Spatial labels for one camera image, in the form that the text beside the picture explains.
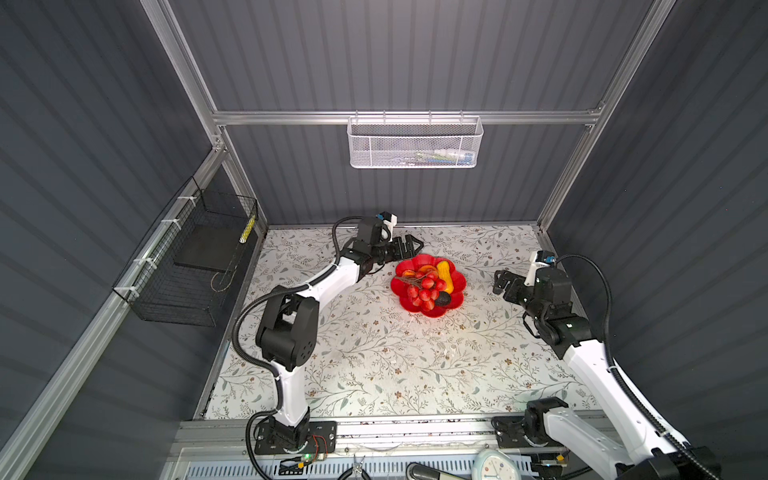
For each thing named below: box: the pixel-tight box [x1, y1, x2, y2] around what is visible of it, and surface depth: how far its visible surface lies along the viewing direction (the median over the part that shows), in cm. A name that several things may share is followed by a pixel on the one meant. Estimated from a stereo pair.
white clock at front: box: [471, 448, 523, 480], surface depth 69 cm
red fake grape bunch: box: [395, 270, 447, 311], surface depth 92 cm
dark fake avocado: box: [436, 291, 451, 307], surface depth 96 cm
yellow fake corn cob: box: [437, 260, 454, 294], surface depth 103 cm
